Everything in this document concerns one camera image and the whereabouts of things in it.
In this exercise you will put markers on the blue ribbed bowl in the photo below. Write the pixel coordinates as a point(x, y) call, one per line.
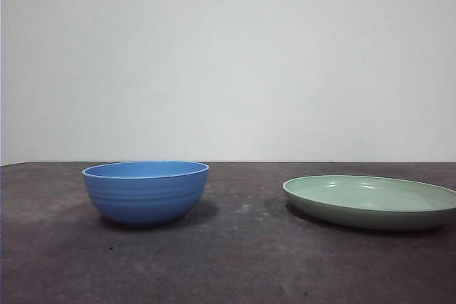
point(142, 197)

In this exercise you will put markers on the green shallow plate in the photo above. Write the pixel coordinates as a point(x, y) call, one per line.
point(363, 216)

